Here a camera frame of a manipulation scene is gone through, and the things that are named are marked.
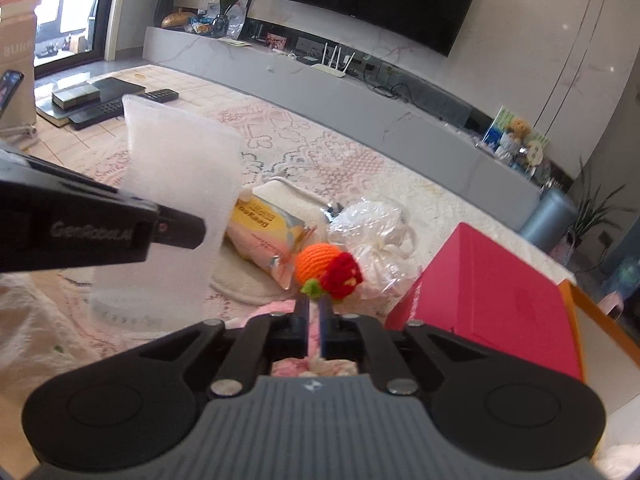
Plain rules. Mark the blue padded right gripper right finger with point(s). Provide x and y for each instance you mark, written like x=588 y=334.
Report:
x=325 y=315

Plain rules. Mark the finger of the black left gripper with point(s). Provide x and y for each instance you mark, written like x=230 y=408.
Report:
x=177 y=228

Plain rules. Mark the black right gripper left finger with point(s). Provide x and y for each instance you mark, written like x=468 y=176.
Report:
x=300 y=326

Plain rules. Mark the orange red crochet toy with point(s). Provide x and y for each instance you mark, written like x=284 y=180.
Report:
x=323 y=269

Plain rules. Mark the clear cellophane bouquet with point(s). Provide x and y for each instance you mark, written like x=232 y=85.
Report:
x=377 y=233

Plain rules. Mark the yellow pink snack bag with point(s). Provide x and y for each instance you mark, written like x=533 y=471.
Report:
x=268 y=236

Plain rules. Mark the long black remote keyboard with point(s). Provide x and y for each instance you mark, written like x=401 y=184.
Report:
x=96 y=114

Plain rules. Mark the grey green small box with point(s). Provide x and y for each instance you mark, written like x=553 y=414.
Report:
x=72 y=97

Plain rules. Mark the small black remote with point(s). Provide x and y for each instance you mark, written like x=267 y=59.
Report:
x=161 y=96

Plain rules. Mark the smartphone on stand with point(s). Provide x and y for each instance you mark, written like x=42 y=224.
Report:
x=9 y=83

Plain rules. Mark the red cardboard box lid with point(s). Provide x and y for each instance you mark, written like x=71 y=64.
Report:
x=478 y=290

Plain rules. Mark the grey marble tv bench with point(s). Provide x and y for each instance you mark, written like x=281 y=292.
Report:
x=418 y=140

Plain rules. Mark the beige paper bag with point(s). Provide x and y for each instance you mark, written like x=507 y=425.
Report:
x=18 y=38

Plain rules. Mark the white wifi router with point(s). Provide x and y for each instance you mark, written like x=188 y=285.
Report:
x=335 y=61

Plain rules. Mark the grey metal trash bin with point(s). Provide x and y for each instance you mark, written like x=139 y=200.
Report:
x=549 y=221

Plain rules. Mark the teddy bear figurine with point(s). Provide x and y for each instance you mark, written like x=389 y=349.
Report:
x=512 y=139

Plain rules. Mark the orange storage box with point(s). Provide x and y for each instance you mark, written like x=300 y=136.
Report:
x=610 y=366

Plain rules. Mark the green potted floor plant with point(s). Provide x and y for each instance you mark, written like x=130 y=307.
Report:
x=591 y=211

